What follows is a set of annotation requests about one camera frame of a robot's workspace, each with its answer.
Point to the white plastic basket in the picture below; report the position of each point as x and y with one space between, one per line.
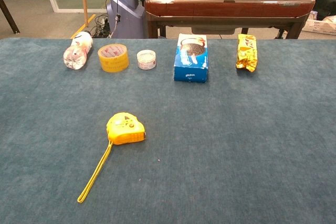
317 26

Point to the black bag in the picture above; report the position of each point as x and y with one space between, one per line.
325 5

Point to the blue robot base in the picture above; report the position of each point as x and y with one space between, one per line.
126 11

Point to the clear plastic drink bottle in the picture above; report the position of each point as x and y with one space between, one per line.
77 51

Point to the blue table cloth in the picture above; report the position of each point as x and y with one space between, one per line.
210 142

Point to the dark table leg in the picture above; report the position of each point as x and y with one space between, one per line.
9 14

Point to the small white round tin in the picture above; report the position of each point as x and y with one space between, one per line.
146 62

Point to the gold foil snack packet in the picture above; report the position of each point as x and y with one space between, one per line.
246 53

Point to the brown mahjong table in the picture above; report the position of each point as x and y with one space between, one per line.
223 6

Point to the blue cookie box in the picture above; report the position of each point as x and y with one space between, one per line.
190 74

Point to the yellow packing tape roll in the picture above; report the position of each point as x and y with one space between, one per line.
113 65

